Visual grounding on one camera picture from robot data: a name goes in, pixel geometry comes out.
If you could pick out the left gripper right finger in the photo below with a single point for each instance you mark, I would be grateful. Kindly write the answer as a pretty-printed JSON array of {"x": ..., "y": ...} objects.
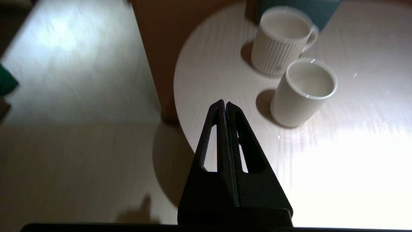
[{"x": 257, "y": 196}]

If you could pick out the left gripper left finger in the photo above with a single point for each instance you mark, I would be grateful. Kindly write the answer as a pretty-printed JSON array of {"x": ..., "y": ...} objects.
[{"x": 209, "y": 196}]

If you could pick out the smooth white cup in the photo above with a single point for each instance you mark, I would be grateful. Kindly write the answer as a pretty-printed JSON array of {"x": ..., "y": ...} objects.
[{"x": 296, "y": 103}]

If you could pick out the brown waste bin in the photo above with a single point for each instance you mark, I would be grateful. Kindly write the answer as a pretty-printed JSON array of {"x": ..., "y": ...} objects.
[{"x": 4, "y": 109}]

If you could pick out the green bag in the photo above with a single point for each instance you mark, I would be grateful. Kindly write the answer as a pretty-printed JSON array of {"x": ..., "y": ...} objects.
[{"x": 6, "y": 82}]

